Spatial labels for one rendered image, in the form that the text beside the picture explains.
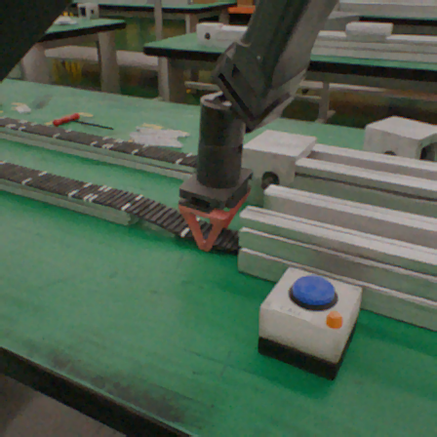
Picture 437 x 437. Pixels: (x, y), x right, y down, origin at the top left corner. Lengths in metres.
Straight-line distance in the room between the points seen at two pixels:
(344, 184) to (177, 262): 0.28
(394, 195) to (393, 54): 1.46
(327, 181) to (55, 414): 0.83
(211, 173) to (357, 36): 1.62
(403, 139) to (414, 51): 1.29
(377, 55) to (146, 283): 1.71
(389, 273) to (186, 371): 0.24
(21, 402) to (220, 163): 0.87
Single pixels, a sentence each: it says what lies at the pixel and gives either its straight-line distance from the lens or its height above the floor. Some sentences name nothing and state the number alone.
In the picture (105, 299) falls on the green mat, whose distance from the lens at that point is 0.58.
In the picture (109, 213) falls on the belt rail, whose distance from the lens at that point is 0.75.
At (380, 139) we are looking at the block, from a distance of 0.89.
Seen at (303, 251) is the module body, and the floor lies 0.84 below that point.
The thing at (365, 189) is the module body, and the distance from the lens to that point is 0.72.
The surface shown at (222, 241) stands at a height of 0.79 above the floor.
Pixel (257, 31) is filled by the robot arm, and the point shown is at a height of 1.07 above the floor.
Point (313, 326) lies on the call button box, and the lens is 0.45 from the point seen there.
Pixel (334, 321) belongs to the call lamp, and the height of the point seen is 0.85.
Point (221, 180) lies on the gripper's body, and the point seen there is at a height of 0.89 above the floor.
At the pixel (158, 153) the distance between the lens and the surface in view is 0.91.
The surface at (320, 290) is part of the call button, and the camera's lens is 0.47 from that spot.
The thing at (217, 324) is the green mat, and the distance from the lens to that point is 0.53.
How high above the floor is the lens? 1.13
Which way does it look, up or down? 29 degrees down
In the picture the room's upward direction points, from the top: straight up
